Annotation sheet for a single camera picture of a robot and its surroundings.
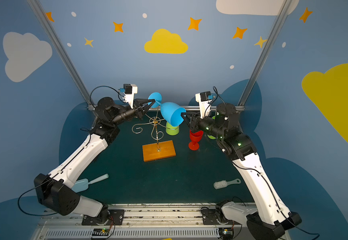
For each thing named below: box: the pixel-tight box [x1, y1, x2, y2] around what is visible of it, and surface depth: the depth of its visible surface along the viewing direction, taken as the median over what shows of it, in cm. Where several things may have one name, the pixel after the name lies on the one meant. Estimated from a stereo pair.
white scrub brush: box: [213, 178, 242, 190], surface depth 87 cm
